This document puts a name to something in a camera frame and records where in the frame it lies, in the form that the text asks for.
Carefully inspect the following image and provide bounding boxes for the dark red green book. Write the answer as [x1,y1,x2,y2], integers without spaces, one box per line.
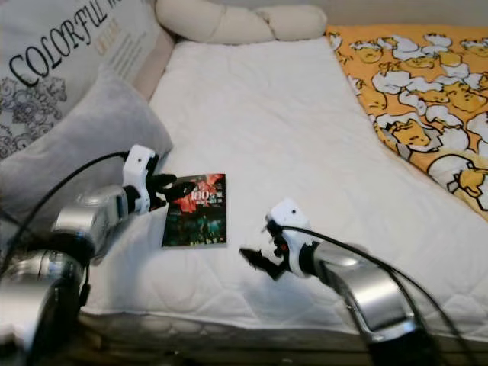
[161,173,229,249]

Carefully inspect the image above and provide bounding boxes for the grey pillow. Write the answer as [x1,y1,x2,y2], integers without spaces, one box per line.
[0,65,175,226]

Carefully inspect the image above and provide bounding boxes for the yellow cartoon print blanket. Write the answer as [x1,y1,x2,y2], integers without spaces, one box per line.
[325,25,488,222]

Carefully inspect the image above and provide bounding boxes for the grey bed base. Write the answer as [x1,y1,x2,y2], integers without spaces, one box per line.
[75,308,488,366]

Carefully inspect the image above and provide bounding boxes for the white quilted mattress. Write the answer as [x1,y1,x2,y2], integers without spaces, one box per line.
[80,37,488,341]

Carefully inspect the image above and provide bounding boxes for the beige bolster pillow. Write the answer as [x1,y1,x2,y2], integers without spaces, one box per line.
[154,0,328,45]

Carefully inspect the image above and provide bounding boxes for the grey printed headboard cushion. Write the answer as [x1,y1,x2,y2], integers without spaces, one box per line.
[0,0,173,162]

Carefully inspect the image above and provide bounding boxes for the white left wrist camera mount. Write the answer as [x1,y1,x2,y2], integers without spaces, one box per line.
[125,144,162,215]

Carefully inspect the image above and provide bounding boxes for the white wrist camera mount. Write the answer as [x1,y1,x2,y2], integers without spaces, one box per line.
[125,144,162,215]
[267,197,317,258]

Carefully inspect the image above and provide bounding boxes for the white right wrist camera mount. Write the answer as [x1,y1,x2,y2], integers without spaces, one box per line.
[267,197,317,258]

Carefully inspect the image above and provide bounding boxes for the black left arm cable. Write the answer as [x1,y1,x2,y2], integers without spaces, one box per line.
[0,150,133,246]

